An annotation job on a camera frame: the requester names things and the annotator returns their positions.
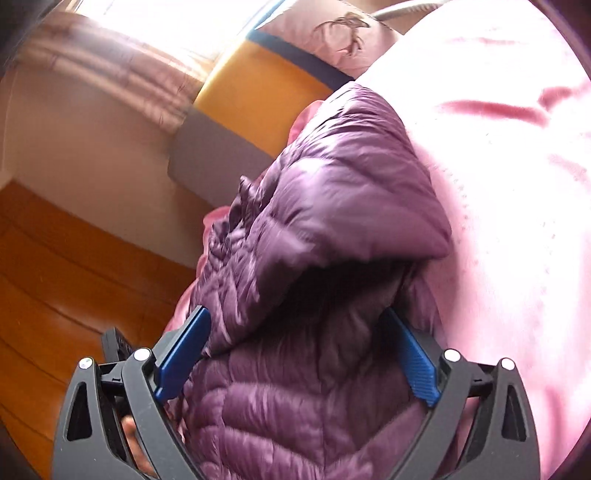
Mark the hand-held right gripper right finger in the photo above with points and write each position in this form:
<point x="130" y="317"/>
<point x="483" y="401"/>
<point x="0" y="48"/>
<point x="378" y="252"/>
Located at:
<point x="415" y="364"/>

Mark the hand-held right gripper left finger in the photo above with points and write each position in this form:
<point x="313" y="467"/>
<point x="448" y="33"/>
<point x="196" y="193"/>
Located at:
<point x="182" y="355"/>

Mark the purple down jacket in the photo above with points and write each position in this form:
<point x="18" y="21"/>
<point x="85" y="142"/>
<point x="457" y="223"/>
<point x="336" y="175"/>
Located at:
<point x="300" y="230"/>

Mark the person's left hand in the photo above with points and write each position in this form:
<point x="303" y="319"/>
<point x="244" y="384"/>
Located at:
<point x="136" y="443"/>

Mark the grey yellow blue headboard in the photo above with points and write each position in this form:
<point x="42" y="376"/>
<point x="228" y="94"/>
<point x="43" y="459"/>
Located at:
<point x="249" y="92"/>

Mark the pink patterned curtain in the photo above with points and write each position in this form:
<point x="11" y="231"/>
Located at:
<point x="115" y="69"/>

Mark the large bright window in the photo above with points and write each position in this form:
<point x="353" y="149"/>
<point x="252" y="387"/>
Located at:
<point x="184" y="23"/>

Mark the pink deer print pillow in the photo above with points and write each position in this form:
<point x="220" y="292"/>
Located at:
<point x="304" y="27"/>

